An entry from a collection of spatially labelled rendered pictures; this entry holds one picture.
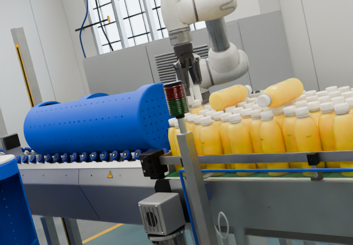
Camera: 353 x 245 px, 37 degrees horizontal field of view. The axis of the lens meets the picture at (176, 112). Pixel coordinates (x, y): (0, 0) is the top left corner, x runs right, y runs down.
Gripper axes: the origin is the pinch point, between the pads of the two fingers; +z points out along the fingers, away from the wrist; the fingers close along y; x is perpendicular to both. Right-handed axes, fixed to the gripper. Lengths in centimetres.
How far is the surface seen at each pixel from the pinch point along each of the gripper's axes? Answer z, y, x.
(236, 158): 19.6, 22.6, 32.2
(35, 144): 12, 16, -97
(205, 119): 6.4, 19.5, 20.3
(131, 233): 116, -97, -186
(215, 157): 18.8, 22.6, 23.5
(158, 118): 7.1, 5.3, -17.3
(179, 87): -8.1, 38.3, 29.8
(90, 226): 117, -101, -246
